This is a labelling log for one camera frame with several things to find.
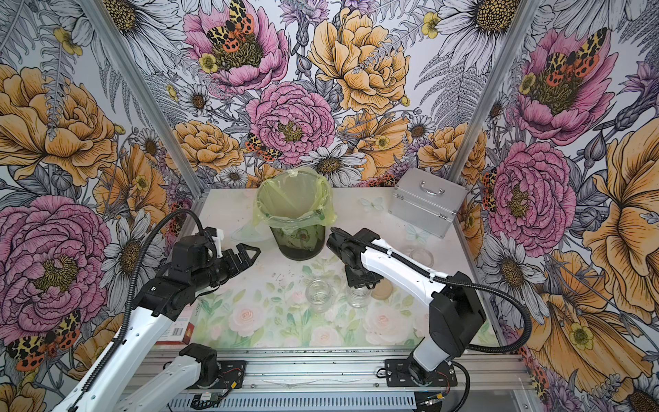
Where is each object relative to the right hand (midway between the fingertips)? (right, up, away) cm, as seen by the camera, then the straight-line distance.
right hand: (369, 286), depth 80 cm
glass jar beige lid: (-2, -6, +8) cm, 10 cm away
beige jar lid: (+6, -4, +10) cm, 12 cm away
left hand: (-35, +7, -5) cm, 36 cm away
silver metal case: (+24, +27, +20) cm, 41 cm away
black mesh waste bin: (-22, +12, +10) cm, 27 cm away
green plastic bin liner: (-25, +27, +14) cm, 39 cm away
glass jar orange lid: (-16, -6, +10) cm, 20 cm away
